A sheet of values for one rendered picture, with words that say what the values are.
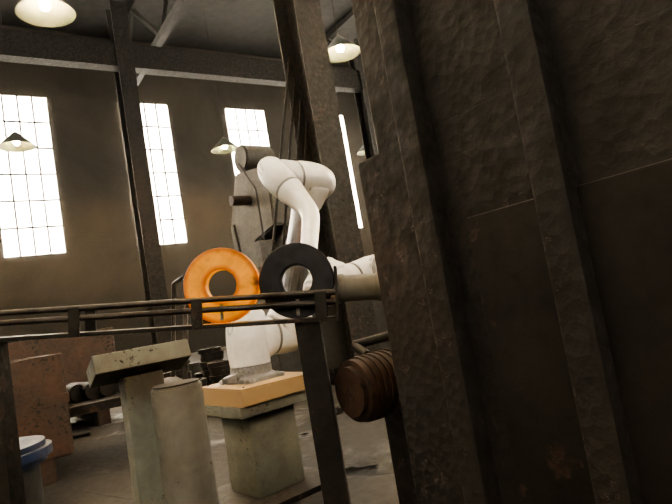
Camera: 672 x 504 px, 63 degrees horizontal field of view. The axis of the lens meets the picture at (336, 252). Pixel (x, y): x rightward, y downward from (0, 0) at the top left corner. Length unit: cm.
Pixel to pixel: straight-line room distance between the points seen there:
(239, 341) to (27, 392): 139
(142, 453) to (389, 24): 116
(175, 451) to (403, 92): 95
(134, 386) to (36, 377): 167
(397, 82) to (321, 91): 383
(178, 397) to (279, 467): 83
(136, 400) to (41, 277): 1140
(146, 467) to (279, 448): 68
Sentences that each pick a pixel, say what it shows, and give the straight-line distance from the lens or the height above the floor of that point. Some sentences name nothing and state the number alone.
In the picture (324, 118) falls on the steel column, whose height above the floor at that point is 210.
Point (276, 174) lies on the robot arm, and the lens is 195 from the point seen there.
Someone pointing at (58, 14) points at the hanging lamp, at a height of 439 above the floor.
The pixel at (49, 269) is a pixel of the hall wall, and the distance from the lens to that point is 1291.
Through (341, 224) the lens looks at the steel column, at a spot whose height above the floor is 123.
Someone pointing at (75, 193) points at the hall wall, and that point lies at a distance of 1330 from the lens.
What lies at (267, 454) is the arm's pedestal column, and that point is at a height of 16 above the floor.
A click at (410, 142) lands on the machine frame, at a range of 79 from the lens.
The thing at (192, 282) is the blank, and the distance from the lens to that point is 116.
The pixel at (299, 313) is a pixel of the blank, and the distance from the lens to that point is 112.
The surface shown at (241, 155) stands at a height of 269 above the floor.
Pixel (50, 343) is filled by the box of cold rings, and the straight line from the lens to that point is 474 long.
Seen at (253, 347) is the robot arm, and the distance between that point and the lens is 206.
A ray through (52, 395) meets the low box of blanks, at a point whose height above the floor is 42.
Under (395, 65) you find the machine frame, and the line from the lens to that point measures 83.
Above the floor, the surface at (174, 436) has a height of 41.
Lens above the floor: 65
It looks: 5 degrees up
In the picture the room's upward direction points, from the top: 10 degrees counter-clockwise
